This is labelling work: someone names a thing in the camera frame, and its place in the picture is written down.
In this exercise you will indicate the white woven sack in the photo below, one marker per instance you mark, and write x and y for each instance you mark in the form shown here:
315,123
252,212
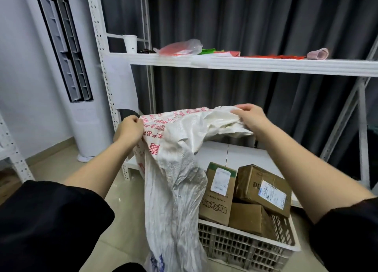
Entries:
174,192

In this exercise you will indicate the flat brown cardboard box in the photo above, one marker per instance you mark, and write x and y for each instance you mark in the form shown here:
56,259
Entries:
7,184

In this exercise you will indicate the person's left forearm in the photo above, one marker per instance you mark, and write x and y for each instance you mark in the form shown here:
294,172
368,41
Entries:
103,168

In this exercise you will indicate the person's black right sleeve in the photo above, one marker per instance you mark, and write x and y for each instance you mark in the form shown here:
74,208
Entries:
348,236

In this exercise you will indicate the person's black sleeve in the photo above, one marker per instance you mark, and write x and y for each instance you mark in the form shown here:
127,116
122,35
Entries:
50,230
348,236

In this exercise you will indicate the pile of red ties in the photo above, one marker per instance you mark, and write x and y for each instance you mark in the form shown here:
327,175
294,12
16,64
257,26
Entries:
274,57

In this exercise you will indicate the flat white packet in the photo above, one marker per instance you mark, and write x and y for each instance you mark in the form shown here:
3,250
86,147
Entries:
221,54

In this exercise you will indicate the pink roll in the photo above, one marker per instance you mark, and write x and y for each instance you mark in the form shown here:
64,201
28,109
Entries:
318,54

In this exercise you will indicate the taped cardboard box white label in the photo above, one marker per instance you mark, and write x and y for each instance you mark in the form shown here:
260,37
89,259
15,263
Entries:
251,180

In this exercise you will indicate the grey curtain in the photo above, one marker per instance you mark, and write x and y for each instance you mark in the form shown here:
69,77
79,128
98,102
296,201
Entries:
265,21

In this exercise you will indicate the person's right hand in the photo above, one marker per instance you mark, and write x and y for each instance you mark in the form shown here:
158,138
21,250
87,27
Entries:
255,118

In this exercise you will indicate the person's right forearm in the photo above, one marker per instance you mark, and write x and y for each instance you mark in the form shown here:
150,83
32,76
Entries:
313,174

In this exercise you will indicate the plain brown cardboard box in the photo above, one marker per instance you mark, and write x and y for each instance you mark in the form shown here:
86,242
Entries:
251,220

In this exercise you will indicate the white paper sheet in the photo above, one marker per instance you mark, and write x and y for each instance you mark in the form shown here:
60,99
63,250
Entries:
121,86

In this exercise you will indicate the person's left hand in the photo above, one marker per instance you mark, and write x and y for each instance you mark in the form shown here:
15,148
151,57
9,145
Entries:
130,130

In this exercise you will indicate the tall cardboard box green-edged label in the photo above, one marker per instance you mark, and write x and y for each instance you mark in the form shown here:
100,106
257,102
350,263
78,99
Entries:
215,207

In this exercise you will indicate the white plastic slotted basket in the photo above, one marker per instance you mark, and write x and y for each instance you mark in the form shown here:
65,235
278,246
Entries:
245,248

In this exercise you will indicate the small red packet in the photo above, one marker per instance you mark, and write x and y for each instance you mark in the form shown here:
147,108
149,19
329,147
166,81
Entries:
235,53

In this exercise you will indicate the white cylindrical appliance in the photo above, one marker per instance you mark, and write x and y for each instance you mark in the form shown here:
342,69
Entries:
88,118

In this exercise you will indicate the white paper cup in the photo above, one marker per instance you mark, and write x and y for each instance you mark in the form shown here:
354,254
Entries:
130,44

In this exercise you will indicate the person's black left sleeve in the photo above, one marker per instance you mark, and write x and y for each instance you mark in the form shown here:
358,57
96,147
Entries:
50,230

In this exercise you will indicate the white metal shelf rack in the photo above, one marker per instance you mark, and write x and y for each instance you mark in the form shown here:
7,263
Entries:
17,162
265,66

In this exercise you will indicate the clear plastic bag red contents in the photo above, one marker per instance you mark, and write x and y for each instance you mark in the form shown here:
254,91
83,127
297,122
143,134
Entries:
178,48

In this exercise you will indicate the white tape strip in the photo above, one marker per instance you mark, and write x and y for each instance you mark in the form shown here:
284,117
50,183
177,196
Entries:
202,61

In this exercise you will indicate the green item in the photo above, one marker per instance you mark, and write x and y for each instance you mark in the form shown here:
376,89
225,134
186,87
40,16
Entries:
206,51

